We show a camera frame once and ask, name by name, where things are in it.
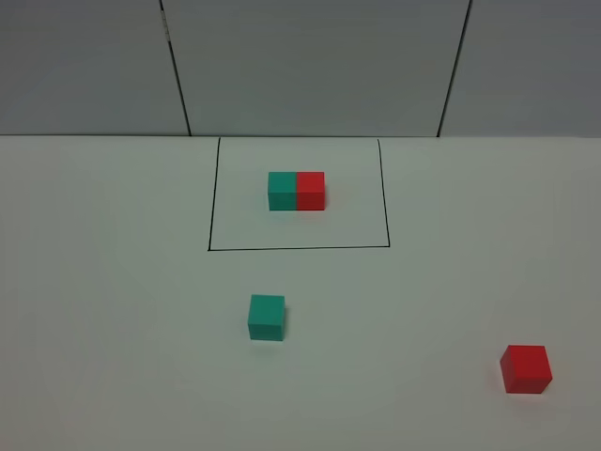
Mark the red template block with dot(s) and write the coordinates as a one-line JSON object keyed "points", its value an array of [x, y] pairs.
{"points": [[311, 191]]}

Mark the green template block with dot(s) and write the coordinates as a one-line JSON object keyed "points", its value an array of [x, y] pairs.
{"points": [[282, 191]]}

